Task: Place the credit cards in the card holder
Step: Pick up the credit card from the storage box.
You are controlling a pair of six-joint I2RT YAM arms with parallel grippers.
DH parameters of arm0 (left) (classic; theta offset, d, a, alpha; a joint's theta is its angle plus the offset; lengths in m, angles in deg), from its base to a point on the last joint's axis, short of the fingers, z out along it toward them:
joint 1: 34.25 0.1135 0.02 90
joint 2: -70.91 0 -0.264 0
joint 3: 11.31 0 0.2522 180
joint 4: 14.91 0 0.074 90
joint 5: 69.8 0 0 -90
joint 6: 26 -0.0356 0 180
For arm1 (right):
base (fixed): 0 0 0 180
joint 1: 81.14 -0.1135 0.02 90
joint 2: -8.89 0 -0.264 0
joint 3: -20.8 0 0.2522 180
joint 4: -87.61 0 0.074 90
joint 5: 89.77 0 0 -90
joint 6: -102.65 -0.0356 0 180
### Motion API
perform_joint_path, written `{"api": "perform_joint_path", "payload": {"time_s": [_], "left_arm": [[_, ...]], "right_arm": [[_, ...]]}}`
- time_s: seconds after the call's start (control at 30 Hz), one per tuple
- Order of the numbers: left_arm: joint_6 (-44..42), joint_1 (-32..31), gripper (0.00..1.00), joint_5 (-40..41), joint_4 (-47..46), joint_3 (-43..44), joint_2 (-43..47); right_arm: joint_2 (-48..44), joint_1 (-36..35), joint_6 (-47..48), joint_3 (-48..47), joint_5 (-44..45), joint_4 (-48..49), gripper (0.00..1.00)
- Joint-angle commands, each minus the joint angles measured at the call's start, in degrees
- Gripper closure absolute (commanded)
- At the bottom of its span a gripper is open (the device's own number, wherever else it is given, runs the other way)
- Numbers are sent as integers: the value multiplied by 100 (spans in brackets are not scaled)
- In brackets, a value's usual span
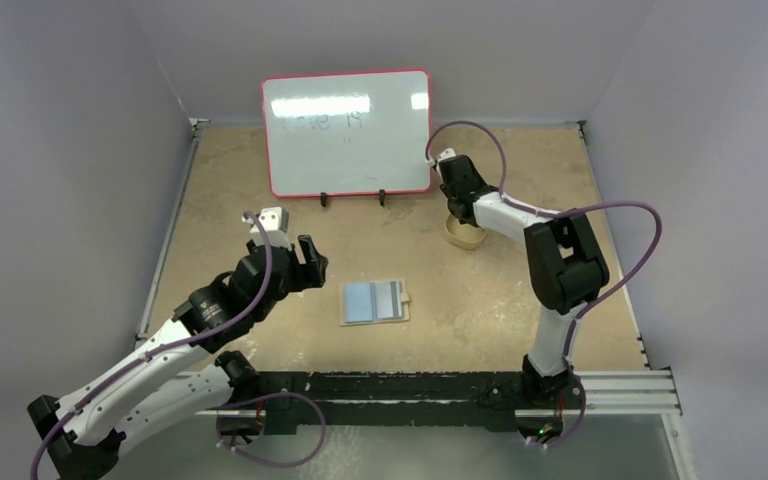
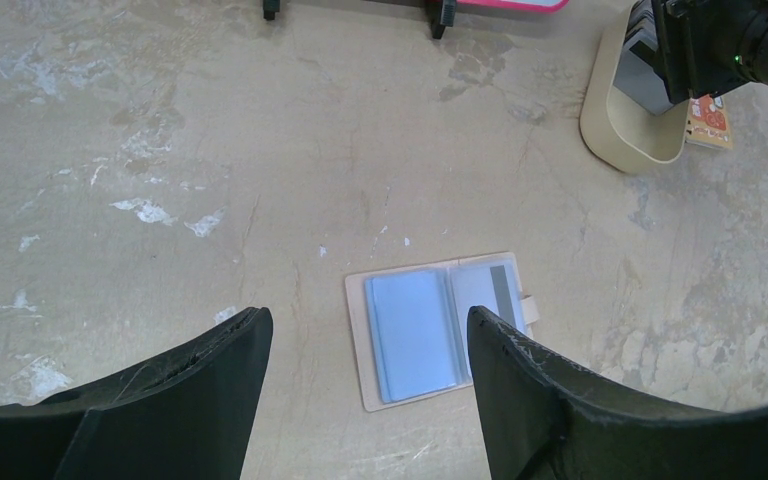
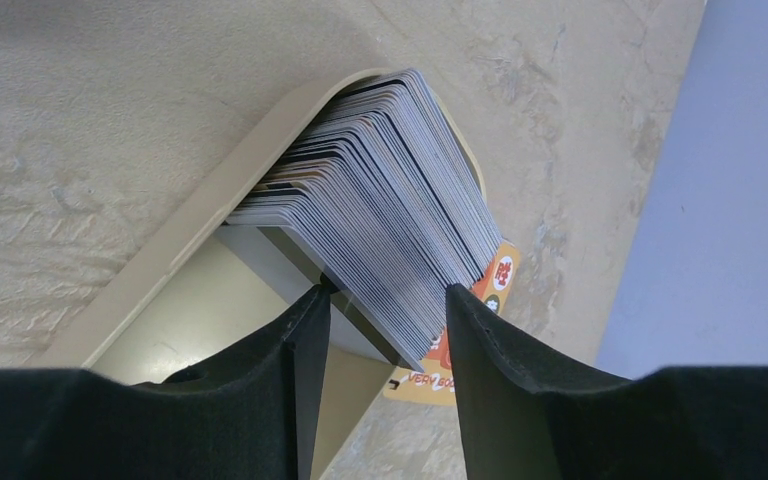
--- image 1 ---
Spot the pink framed whiteboard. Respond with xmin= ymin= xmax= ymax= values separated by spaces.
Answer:
xmin=261 ymin=68 xmax=432 ymax=198

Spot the beige oval tray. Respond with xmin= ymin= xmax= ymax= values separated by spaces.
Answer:
xmin=443 ymin=214 xmax=487 ymax=250

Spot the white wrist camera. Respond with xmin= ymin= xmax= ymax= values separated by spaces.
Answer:
xmin=245 ymin=206 xmax=292 ymax=250
xmin=426 ymin=148 xmax=457 ymax=169

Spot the beige card holder wallet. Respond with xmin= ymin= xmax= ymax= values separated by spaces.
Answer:
xmin=340 ymin=279 xmax=411 ymax=326

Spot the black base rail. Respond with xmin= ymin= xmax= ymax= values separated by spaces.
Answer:
xmin=222 ymin=371 xmax=585 ymax=437

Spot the aluminium frame rail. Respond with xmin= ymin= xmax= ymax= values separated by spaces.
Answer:
xmin=95 ymin=369 xmax=683 ymax=419

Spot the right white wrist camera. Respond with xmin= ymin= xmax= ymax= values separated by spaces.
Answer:
xmin=426 ymin=148 xmax=457 ymax=169

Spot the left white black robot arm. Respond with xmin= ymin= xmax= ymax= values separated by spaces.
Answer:
xmin=27 ymin=233 xmax=329 ymax=479

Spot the credit card with black stripe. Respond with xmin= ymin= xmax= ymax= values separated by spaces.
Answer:
xmin=373 ymin=280 xmax=404 ymax=320

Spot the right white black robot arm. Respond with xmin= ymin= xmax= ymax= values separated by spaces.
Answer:
xmin=427 ymin=152 xmax=610 ymax=407

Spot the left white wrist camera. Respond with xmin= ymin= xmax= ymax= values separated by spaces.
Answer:
xmin=245 ymin=206 xmax=292 ymax=250

